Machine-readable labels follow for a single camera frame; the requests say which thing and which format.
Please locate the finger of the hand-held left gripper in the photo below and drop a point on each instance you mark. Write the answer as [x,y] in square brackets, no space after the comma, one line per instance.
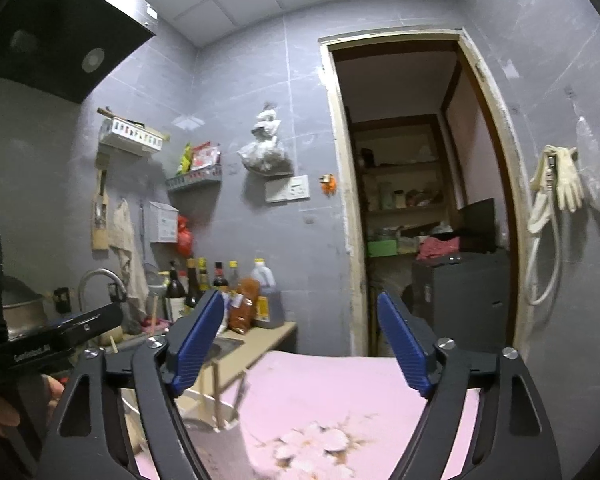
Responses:
[90,325]

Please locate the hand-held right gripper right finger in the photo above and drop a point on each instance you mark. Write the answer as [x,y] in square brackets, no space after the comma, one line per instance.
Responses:
[405,345]

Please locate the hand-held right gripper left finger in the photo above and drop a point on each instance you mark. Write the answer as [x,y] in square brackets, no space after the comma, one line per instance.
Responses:
[200,340]

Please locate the metal sink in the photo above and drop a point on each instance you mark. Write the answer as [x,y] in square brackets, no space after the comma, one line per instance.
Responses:
[225,347]

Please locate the metal pot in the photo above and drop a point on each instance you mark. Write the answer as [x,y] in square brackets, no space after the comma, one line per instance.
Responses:
[22,310]

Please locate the metal faucet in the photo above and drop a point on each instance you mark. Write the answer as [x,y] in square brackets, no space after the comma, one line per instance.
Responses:
[95,275]

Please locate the orange snack packet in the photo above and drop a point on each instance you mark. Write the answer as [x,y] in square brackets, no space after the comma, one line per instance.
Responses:
[245,305]

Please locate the dark sauce bottle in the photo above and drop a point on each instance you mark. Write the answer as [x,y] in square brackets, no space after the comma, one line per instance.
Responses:
[220,276]
[194,282]

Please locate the large dark wine bottle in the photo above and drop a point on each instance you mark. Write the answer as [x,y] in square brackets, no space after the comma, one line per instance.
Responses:
[175,287]

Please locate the yellow cap sauce bottle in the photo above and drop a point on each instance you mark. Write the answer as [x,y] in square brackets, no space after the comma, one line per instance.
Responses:
[203,272]
[233,272]

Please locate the black cabinet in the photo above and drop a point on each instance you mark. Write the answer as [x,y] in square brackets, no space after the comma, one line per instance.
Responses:
[460,300]

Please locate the plastic oil jug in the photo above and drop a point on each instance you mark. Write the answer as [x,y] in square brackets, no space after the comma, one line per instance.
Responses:
[264,292]

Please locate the pink floral tablecloth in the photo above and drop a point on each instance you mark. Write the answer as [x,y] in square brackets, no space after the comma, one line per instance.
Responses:
[330,390]

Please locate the hanging dish cloth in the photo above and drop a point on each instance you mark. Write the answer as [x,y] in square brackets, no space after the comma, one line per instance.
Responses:
[125,240]

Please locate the green box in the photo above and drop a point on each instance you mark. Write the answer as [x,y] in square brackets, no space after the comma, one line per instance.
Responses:
[382,247]

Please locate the red plastic bag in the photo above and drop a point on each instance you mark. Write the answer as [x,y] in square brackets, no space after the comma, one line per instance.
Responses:
[184,237]

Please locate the red cloth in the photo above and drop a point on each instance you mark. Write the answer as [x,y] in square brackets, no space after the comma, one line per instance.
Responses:
[437,246]

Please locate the black flat panel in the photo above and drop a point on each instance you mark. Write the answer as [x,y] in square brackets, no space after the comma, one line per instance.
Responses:
[480,225]

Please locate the glass jar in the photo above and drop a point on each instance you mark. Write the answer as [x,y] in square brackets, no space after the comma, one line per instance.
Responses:
[386,195]

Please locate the wooden shelf unit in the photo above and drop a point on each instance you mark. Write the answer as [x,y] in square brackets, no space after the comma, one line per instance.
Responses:
[405,167]

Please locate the green snack packet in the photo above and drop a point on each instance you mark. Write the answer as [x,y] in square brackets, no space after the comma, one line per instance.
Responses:
[185,159]

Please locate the red snack packet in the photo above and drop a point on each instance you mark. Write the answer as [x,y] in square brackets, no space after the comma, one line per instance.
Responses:
[205,157]

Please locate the hanging plastic bags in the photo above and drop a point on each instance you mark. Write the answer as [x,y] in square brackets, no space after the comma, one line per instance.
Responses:
[265,152]

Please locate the clear plastic bag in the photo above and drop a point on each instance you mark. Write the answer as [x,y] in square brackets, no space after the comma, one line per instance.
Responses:
[594,180]

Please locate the black range hood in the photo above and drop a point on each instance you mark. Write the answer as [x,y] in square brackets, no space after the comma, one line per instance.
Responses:
[55,25]

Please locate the black wall socket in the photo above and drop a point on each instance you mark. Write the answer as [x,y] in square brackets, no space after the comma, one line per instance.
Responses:
[61,299]

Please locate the white wall box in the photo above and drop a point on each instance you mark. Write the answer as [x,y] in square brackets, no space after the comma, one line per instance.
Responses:
[164,222]

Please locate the wooden door frame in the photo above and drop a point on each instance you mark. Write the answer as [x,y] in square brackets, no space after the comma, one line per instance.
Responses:
[347,210]

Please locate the metal wall shelf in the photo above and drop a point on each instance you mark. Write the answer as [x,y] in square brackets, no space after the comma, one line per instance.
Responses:
[195,179]

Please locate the white wall socket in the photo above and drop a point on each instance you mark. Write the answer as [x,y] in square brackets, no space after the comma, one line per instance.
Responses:
[287,189]

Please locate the orange wall hook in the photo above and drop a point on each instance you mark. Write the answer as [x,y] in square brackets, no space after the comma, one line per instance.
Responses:
[328,183]

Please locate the white wall basket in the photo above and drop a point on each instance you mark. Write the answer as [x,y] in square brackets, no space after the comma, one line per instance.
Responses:
[130,135]

